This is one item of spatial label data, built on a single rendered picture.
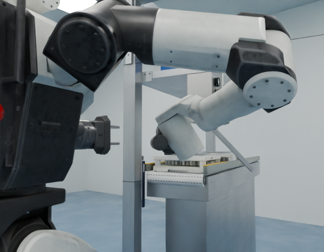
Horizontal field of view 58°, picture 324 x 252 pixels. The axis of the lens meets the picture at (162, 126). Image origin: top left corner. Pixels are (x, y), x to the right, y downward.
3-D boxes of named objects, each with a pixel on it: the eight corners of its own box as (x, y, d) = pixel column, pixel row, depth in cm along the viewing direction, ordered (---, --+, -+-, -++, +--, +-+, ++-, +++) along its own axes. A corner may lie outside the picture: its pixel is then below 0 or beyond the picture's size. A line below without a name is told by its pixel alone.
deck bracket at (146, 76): (151, 80, 126) (151, 70, 127) (141, 81, 129) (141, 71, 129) (152, 81, 127) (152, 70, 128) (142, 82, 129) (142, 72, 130)
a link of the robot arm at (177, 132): (179, 108, 75) (186, 102, 64) (200, 144, 75) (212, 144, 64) (141, 130, 74) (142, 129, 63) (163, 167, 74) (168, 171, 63)
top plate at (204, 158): (175, 158, 153) (175, 154, 153) (221, 158, 142) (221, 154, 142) (152, 159, 131) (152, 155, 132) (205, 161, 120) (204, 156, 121)
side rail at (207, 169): (206, 174, 115) (206, 165, 115) (202, 173, 116) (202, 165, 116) (259, 159, 233) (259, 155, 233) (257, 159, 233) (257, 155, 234)
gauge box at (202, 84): (212, 121, 114) (211, 71, 115) (187, 122, 118) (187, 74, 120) (227, 125, 133) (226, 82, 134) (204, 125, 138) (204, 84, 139)
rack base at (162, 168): (175, 167, 153) (175, 163, 153) (221, 169, 142) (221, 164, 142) (153, 171, 131) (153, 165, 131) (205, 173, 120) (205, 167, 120)
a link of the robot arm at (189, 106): (164, 111, 71) (204, 85, 62) (183, 142, 71) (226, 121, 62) (148, 119, 67) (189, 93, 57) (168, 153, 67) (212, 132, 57)
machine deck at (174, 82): (211, 73, 115) (211, 63, 115) (131, 83, 132) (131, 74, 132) (244, 97, 170) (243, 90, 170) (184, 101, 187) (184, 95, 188)
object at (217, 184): (208, 202, 116) (208, 176, 117) (146, 196, 130) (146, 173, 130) (259, 174, 232) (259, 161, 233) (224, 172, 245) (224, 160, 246)
